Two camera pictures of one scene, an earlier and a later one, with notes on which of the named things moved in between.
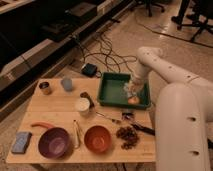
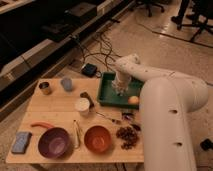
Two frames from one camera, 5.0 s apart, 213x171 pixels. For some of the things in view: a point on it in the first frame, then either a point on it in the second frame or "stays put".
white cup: x=83 y=106 stays put
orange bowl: x=98 y=139 stays put
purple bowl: x=54 y=143 stays put
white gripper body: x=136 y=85 → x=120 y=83
